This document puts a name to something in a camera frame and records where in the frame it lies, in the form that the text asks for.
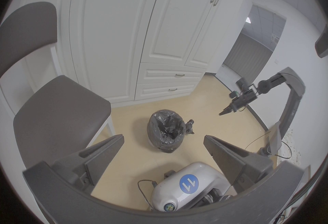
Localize black cable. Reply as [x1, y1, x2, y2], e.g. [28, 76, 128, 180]
[138, 179, 157, 211]
[245, 133, 293, 160]

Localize black plastic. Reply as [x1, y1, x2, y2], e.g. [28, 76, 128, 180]
[185, 120, 195, 135]

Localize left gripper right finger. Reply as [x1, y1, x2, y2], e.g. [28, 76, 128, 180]
[204, 135, 274, 195]

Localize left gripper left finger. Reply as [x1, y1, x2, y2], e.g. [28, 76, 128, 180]
[51, 134, 125, 194]

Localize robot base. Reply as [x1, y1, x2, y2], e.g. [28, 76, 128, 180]
[150, 162, 232, 212]

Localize white chair with grey seat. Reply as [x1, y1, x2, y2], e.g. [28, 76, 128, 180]
[0, 2, 116, 175]

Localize black plastic bag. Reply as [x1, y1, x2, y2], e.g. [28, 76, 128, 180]
[147, 110, 186, 153]

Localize white wardrobe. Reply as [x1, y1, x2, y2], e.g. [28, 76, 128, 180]
[59, 0, 253, 108]

